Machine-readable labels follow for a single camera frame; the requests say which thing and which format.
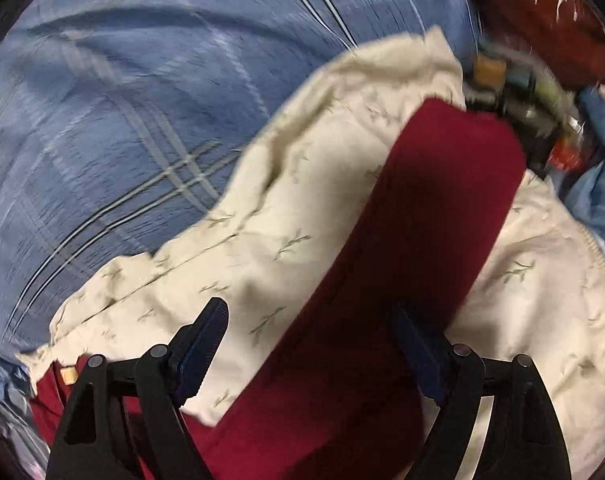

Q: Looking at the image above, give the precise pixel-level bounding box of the blue plaid quilt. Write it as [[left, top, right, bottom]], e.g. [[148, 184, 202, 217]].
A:
[[0, 0, 483, 411]]

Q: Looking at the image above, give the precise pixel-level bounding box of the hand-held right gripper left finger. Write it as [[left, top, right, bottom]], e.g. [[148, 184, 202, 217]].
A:
[[45, 297, 230, 480]]

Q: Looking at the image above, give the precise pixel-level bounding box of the cream leaf-print pillow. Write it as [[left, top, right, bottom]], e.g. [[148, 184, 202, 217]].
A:
[[20, 25, 605, 476]]

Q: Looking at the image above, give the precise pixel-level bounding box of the dark red plastic bag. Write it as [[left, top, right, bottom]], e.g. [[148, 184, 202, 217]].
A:
[[453, 0, 605, 88]]

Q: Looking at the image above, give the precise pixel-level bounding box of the blurred colourful clutter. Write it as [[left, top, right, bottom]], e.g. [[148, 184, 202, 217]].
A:
[[463, 45, 605, 176]]

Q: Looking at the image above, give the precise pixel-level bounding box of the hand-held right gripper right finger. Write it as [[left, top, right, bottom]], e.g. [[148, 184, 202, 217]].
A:
[[390, 305, 573, 480]]

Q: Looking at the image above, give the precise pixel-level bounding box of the light blue cloth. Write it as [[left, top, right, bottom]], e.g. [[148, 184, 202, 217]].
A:
[[565, 85, 605, 243]]

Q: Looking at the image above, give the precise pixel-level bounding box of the dark red knit sweater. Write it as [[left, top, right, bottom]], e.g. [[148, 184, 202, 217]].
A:
[[30, 97, 528, 480]]

